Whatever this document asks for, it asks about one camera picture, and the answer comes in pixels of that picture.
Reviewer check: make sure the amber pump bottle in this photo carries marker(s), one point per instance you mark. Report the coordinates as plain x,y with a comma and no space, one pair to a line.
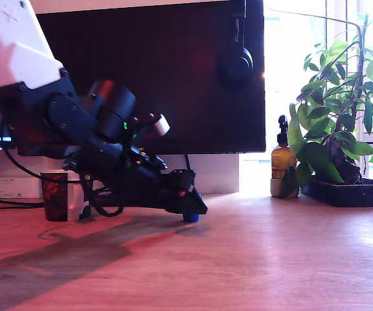
282,160

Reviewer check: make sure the black headphones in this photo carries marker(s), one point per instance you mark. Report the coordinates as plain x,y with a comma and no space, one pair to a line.
238,64

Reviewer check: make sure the white flat device box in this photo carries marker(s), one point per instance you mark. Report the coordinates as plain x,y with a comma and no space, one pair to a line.
11,189

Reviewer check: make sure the green potted plant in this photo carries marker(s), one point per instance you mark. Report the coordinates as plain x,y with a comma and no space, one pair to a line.
322,158

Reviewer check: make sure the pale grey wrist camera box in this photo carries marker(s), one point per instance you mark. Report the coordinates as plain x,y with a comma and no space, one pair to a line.
157,124

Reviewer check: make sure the large black monitor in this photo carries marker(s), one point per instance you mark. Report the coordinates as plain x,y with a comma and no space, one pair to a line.
189,81

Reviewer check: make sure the small white cup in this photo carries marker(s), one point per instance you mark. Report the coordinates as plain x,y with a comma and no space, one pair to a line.
275,189

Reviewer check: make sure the black plant tray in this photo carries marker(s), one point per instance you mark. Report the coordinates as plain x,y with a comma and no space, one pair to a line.
351,194

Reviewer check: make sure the blue coffee capsule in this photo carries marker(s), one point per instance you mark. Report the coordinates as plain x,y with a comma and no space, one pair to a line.
191,218

